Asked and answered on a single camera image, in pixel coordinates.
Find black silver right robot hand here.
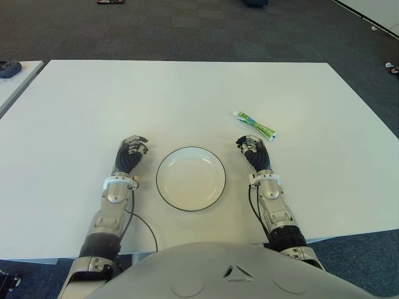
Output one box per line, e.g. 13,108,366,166
235,134,275,174

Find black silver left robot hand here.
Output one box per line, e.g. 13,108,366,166
114,135,150,175

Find green white toothpaste tube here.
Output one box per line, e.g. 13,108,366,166
233,110,280,143

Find white plate with black rim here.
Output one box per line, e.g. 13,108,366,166
155,146,227,214

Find white table leg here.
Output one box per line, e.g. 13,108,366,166
130,253,156,265

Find grey robot torso shell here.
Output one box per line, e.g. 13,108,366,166
84,241,380,299

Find white side table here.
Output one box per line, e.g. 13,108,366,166
0,60,44,118

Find dark blue device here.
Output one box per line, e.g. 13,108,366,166
0,60,22,82

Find black floor stand part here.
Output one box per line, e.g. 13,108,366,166
0,270,22,293

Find white platform with black edge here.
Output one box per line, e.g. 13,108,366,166
332,0,399,40

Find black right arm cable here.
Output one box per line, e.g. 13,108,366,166
248,183,272,244

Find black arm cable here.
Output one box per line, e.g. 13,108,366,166
123,183,158,252
248,183,272,244

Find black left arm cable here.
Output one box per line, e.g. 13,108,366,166
123,183,158,252

